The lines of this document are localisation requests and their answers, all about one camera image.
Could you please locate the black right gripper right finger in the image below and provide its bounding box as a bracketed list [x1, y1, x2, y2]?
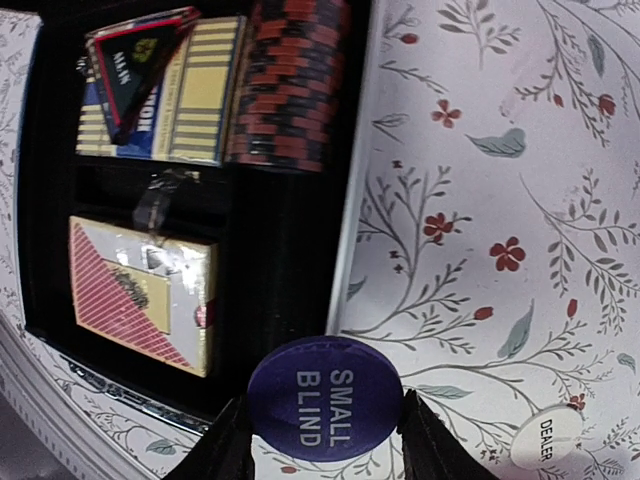
[397, 389, 497, 480]

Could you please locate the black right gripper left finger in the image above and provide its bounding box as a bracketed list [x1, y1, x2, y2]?
[169, 396, 255, 480]

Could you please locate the blue dealer button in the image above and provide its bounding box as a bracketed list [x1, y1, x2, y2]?
[247, 336, 404, 462]

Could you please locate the white dealer button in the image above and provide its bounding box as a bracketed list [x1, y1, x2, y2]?
[510, 404, 584, 471]

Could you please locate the pink card deck box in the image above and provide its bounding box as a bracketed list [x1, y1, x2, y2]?
[69, 216, 219, 378]

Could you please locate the aluminium poker case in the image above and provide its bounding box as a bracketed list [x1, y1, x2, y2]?
[17, 1, 371, 420]

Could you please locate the blue gold card deck box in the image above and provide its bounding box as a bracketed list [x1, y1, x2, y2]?
[76, 16, 246, 166]

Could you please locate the black triangular card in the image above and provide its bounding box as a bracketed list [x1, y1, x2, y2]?
[85, 6, 201, 145]

